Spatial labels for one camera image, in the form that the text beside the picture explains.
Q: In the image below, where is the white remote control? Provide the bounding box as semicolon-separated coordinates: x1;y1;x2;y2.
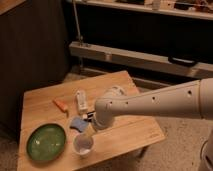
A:
76;90;88;114

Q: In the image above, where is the metal pole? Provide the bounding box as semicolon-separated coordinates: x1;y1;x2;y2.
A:
72;0;83;46

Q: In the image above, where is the small black white bottle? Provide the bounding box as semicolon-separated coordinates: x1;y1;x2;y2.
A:
84;112;95;121

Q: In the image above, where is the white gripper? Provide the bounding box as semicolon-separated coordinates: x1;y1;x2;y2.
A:
81;117;106;140

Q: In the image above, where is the blue sponge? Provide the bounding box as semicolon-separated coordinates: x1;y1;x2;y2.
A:
70;117;89;132

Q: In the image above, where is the wooden shelf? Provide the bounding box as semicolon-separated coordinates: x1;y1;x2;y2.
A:
66;0;213;21

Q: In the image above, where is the black cable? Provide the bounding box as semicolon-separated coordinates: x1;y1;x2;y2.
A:
199;139;209;171

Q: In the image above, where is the orange marker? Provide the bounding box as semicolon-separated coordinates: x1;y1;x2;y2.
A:
53;99;68;112

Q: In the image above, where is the green glass bowl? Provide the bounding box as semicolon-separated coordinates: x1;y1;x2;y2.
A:
26;123;66;163

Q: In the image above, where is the black case handle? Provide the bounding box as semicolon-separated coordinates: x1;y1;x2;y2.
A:
168;57;198;67

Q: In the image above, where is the wooden table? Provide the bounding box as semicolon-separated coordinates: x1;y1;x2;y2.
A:
17;71;165;171

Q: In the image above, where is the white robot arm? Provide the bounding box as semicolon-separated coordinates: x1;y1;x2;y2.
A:
83;78;213;137

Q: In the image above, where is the long grey case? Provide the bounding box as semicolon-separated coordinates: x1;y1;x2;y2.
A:
69;41;213;79

